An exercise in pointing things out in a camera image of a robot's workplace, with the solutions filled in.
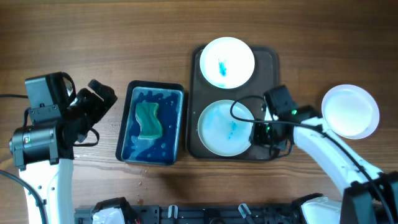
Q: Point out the white plate blue stain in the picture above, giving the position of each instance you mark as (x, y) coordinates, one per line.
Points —
(227, 62)
(224, 128)

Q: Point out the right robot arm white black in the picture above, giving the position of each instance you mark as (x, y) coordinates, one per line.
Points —
(369, 195)

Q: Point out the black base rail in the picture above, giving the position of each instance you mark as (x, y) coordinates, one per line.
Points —
(202, 214)

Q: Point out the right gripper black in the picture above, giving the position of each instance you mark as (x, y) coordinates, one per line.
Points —
(256, 136)

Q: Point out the black tray with blue water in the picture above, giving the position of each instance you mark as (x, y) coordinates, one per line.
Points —
(133, 146)

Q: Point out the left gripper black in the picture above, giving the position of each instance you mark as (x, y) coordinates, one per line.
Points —
(98, 106)

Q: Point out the brown serving tray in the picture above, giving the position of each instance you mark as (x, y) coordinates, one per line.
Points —
(202, 94)

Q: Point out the green yellow sponge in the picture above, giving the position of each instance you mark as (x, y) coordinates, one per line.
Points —
(149, 119)

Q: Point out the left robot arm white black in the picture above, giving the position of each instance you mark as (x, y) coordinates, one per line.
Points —
(43, 151)

